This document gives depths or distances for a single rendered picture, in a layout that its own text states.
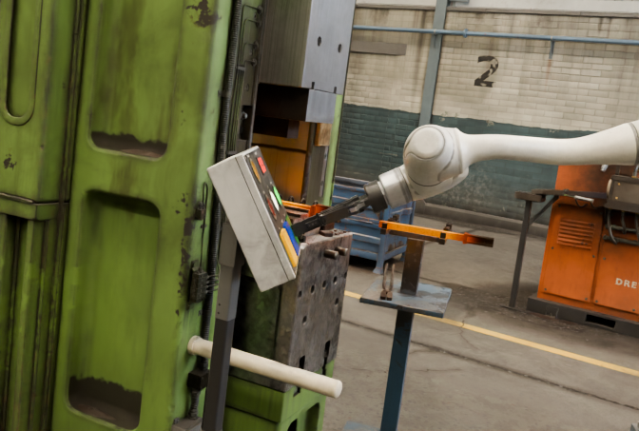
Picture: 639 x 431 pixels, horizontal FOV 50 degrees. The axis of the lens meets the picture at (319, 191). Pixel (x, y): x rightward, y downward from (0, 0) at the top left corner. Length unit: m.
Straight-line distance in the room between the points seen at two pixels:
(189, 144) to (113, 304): 0.57
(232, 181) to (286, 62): 0.67
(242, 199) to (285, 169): 1.04
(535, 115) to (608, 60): 1.11
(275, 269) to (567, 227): 4.19
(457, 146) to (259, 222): 0.45
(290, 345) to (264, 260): 0.69
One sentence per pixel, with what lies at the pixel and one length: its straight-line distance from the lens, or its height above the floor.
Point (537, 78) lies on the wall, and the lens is 9.71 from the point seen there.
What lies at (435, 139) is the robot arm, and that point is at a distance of 1.45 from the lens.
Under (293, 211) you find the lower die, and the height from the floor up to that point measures 0.99.
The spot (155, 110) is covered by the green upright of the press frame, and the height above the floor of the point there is 1.25.
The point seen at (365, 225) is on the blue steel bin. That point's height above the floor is 0.38.
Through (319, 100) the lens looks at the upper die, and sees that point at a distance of 2.08.
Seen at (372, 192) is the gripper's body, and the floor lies 1.13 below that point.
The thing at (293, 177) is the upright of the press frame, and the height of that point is 1.06.
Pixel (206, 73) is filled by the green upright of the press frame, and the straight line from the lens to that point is 1.82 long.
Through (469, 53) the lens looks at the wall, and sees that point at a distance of 10.01.
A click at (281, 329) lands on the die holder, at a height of 0.65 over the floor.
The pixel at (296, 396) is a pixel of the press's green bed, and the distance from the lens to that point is 2.22.
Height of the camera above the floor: 1.31
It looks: 7 degrees down
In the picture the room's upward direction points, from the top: 7 degrees clockwise
